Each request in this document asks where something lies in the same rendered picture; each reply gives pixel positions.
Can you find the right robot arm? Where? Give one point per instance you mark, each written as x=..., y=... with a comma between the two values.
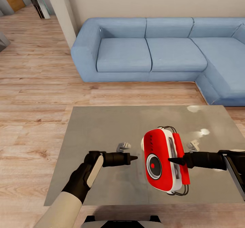
x=234, y=161

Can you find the sofa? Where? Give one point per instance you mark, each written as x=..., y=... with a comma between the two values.
x=209, y=51

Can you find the radio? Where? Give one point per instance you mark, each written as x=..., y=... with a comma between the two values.
x=159, y=145

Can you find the coffee table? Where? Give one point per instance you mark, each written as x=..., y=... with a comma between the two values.
x=102, y=128

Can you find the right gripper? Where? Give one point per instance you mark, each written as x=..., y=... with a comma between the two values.
x=198, y=159

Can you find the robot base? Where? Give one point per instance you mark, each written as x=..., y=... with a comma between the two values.
x=91, y=223

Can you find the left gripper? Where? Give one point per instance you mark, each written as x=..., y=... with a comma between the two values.
x=120, y=159

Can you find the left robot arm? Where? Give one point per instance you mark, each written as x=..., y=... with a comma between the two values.
x=66, y=207

